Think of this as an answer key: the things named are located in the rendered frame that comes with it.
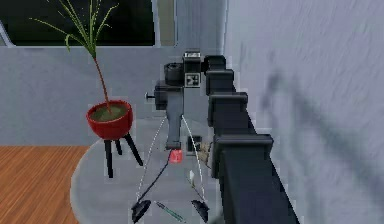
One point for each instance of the house plant in red pot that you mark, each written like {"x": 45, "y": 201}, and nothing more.
{"x": 110, "y": 120}

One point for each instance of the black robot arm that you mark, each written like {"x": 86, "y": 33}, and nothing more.
{"x": 246, "y": 180}

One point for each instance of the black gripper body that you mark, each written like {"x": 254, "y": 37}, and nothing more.
{"x": 173, "y": 100}

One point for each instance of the green pen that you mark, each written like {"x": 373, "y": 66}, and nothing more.
{"x": 170, "y": 212}

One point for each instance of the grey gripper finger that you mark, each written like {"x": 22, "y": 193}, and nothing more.
{"x": 140, "y": 210}
{"x": 201, "y": 210}

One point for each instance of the round grey table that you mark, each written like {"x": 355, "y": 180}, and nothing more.
{"x": 100, "y": 193}

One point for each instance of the small black box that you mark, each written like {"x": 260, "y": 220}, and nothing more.
{"x": 194, "y": 144}

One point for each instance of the white-tipped thin stick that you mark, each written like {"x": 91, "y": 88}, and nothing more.
{"x": 192, "y": 175}

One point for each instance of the small red cup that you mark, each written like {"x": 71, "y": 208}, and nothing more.
{"x": 175, "y": 156}

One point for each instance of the dark window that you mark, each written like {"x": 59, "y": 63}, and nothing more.
{"x": 40, "y": 23}

